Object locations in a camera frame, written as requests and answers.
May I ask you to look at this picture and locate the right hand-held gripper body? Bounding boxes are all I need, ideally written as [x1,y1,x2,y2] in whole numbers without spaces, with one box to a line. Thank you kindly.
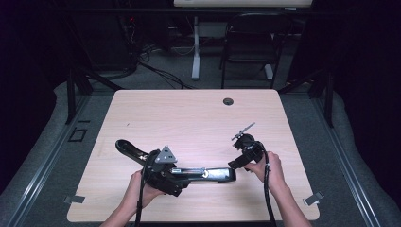
[231,122,267,165]

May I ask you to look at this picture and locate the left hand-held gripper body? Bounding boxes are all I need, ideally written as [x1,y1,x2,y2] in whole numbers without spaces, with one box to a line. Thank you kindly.
[143,145,192,197]

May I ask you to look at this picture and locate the person's right hand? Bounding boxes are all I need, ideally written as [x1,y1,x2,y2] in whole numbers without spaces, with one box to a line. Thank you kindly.
[244,150,287,192]

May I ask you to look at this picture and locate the person's left hand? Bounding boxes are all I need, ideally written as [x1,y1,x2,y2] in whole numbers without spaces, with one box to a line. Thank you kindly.
[125,169,166,210]

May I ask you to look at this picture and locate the grey tape strip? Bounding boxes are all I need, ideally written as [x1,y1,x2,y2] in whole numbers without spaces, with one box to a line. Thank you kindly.
[62,195,86,204]
[302,190,325,207]

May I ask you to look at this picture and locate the black metal stand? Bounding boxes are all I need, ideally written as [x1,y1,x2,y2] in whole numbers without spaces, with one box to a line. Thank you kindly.
[277,69,335,129]
[64,67,125,125]

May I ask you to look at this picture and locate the black folding chair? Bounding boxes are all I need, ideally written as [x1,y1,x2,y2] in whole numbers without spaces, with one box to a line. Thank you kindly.
[219,11,295,90]

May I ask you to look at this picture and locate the white desk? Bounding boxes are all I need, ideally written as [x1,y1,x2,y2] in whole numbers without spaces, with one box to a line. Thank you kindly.
[173,0,314,81]

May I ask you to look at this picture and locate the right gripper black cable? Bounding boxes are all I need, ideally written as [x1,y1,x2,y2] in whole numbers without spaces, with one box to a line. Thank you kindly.
[256,142,278,227]

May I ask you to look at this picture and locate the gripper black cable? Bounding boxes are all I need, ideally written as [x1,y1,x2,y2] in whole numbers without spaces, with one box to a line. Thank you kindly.
[134,150,153,227]
[256,142,278,227]

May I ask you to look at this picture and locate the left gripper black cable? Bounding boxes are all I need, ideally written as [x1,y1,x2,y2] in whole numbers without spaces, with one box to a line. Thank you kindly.
[134,150,153,227]

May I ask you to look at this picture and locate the black floor cables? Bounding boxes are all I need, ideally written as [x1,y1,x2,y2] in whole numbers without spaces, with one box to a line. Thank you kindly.
[136,44,197,90]

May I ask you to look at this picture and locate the metal floor rail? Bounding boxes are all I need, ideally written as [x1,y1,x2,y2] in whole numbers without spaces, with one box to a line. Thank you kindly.
[311,94,383,227]
[6,94,93,227]

